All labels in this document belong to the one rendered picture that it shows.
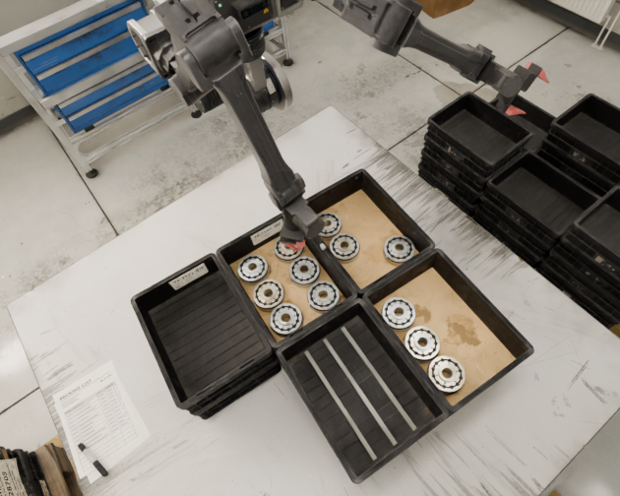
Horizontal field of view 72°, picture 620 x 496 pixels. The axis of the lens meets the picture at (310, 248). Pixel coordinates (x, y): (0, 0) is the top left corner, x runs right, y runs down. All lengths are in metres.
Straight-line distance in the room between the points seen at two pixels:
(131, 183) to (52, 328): 1.46
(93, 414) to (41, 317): 0.45
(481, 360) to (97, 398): 1.23
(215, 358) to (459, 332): 0.75
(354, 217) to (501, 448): 0.85
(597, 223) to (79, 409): 2.13
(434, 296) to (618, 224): 1.05
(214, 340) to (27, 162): 2.51
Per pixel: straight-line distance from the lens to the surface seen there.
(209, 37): 0.76
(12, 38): 2.77
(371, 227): 1.52
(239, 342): 1.38
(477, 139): 2.33
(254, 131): 0.86
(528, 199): 2.30
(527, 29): 4.02
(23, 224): 3.27
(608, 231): 2.19
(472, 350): 1.38
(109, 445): 1.60
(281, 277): 1.44
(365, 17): 0.99
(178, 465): 1.50
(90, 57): 2.88
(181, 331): 1.45
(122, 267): 1.81
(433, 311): 1.40
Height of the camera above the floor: 2.11
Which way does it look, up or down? 60 degrees down
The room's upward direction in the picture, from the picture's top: 9 degrees counter-clockwise
